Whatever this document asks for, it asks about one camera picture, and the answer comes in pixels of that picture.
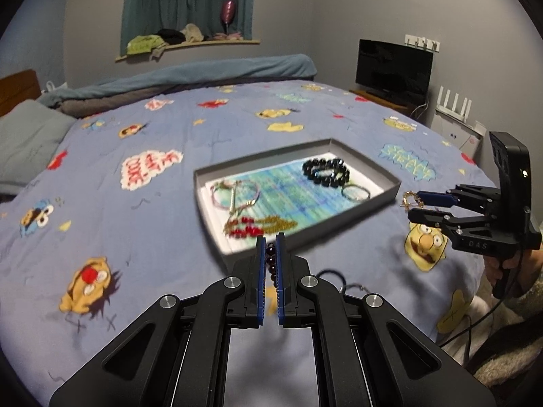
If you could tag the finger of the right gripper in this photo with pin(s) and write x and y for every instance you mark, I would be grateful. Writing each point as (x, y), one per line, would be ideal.
(435, 199)
(430, 218)

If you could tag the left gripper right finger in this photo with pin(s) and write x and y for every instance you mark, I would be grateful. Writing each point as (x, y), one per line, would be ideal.
(306, 301)

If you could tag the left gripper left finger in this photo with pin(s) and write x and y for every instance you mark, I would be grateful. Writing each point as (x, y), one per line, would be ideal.
(235, 302)

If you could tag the thin silver bangle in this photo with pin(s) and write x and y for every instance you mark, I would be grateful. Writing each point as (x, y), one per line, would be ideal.
(355, 193)

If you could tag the person right hand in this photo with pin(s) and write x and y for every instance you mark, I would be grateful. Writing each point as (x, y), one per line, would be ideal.
(530, 263)

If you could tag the white wifi router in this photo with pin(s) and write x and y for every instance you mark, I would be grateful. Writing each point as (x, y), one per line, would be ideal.
(451, 121)

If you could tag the printed paper tray liner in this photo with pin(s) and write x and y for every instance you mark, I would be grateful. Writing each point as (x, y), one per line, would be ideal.
(272, 199)

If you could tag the grey shallow box tray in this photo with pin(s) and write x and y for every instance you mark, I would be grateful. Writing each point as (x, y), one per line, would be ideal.
(326, 173)

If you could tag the wooden TV stand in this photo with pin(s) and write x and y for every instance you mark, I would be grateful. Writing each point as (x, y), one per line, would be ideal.
(365, 96)

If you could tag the black flat television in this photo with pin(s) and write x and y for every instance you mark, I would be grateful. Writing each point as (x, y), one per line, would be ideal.
(399, 71)

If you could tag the Sesame Street blue bedsheet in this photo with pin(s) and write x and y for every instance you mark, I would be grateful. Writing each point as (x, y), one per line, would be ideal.
(94, 240)

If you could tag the folded teal blanket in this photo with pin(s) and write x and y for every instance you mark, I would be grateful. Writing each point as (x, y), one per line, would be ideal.
(98, 98)

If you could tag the pink cloth on sill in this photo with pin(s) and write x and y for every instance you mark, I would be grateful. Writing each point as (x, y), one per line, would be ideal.
(236, 36)

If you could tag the wooden window sill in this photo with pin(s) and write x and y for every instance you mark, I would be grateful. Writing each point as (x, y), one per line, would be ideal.
(192, 45)

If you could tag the grey-green pillow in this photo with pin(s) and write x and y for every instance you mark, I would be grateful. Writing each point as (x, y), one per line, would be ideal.
(30, 136)

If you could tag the beige cloth on sill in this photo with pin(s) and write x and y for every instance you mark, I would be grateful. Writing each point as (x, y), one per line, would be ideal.
(192, 34)

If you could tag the black cloth on sill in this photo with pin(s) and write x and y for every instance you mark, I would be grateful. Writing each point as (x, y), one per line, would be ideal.
(171, 36)

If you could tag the green cloth on sill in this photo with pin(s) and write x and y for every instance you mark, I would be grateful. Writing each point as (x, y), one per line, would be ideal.
(153, 45)

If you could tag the white plastic bag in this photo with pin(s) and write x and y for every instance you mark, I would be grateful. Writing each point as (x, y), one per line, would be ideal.
(51, 87)

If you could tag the pink balloon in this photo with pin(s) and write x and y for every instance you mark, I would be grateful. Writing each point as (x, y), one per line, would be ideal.
(227, 15)

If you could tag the wooden headboard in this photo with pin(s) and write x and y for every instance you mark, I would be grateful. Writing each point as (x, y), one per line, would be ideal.
(17, 88)

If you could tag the white wall hook rack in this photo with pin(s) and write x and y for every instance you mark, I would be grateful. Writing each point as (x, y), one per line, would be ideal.
(423, 43)

